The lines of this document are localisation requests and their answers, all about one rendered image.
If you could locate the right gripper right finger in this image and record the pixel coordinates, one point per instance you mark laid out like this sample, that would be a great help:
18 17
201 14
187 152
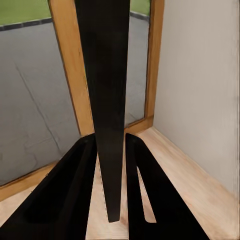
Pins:
174 219

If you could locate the poster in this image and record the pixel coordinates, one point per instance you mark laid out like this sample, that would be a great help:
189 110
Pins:
104 33

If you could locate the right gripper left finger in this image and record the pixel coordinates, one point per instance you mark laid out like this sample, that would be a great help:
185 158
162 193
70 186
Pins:
58 208

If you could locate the door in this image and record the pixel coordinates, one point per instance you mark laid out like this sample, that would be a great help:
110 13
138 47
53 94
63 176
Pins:
44 99

